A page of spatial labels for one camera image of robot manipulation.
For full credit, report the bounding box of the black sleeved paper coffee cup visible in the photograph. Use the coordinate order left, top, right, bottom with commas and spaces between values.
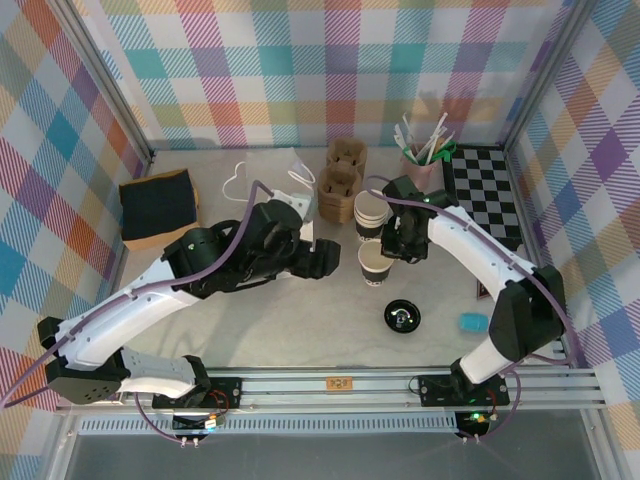
357, 243, 397, 290

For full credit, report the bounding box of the white cartoon print paper bag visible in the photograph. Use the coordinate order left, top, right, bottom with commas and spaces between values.
222, 148, 319, 251

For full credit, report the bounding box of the stack of paper cups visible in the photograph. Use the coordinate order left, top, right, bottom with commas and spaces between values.
353, 189, 394, 245

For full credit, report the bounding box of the stack of cardboard cup carriers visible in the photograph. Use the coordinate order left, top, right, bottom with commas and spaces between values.
315, 164, 369, 224

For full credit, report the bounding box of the pink straw holder cup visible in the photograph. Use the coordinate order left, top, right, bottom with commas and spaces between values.
399, 143, 440, 191

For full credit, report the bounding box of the black grey chessboard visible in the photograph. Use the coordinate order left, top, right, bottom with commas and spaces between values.
441, 144, 524, 251

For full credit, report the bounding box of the green plastic stirrer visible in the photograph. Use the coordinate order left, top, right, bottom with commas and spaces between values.
432, 141, 459, 164

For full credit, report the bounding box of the white wrapped straw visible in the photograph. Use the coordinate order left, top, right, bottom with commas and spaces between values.
424, 112, 450, 165
393, 123, 412, 162
432, 128, 457, 162
401, 112, 416, 154

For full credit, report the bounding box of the teal plastic tool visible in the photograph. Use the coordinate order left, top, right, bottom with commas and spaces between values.
459, 312, 489, 334

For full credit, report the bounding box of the navy topped tan sponge block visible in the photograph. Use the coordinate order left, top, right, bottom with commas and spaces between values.
118, 169, 201, 253

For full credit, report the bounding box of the small controller circuit board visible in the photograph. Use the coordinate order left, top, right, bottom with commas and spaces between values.
172, 410, 226, 435
455, 409, 494, 437

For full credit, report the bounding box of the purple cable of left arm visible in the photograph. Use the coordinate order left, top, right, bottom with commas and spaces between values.
0, 179, 276, 446

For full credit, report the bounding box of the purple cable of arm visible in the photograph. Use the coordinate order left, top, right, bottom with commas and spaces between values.
0, 179, 276, 446
364, 174, 576, 446

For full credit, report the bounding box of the aluminium frame side rail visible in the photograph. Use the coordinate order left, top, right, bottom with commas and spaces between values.
504, 144, 581, 371

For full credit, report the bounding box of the aluminium frame rail with slots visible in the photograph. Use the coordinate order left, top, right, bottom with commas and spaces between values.
54, 366, 609, 414

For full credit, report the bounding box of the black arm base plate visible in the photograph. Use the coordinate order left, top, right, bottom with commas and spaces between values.
417, 374, 511, 407
152, 377, 245, 410

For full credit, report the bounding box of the white slotted cable duct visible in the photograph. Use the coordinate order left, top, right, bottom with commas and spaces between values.
79, 417, 461, 437

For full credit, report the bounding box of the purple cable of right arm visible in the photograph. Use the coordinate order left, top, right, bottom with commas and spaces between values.
364, 174, 576, 446

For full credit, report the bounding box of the aluminium frame post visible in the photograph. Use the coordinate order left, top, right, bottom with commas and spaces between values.
502, 0, 599, 151
49, 0, 156, 166

